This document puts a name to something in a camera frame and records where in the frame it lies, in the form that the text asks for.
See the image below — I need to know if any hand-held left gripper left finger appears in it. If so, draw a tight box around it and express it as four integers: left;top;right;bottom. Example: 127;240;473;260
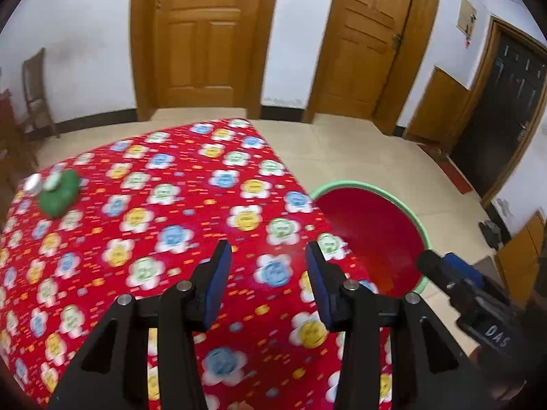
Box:
47;239;234;410

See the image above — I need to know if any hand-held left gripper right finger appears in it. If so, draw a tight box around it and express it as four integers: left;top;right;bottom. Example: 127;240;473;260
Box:
305;241;496;410

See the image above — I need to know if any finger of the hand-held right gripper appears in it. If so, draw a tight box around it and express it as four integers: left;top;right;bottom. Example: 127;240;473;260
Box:
416;249;476;313
443;252;486;291

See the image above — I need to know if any red basin with green rim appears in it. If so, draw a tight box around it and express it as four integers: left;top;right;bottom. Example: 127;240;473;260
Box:
308;180;433;300

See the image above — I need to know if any dark shoe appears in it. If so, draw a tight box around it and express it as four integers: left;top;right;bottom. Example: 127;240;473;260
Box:
478;219;504;249

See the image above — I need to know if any red doormat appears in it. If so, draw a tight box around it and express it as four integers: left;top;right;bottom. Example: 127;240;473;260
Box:
420;142;473;194

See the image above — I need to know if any red floral tablecloth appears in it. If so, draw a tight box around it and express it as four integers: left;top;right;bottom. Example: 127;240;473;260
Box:
0;117;395;410

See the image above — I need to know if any green jar with white cap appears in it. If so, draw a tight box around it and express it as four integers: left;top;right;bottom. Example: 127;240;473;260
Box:
39;169;81;218

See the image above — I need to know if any white bottle cap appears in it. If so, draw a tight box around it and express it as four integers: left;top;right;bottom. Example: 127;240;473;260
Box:
23;173;44;196

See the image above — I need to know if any wooden door with latch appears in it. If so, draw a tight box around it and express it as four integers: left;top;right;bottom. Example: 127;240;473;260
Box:
303;0;446;136

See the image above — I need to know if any wooden furniture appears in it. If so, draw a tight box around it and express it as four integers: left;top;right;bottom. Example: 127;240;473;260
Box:
0;89;40;199

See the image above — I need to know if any panelled wooden door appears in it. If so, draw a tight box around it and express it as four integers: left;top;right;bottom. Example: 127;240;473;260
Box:
130;0;283;121

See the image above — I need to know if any wooden chair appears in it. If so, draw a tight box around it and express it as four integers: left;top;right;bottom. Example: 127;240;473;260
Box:
21;47;61;140

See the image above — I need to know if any dark door with wooden frame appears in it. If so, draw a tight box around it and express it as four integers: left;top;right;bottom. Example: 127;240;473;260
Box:
450;14;547;208

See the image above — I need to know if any wooden wall cabinet panel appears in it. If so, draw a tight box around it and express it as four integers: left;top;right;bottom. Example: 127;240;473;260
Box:
403;66;471;145

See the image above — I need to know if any beige wall electrical box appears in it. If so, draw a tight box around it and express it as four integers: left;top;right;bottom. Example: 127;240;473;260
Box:
456;0;478;36

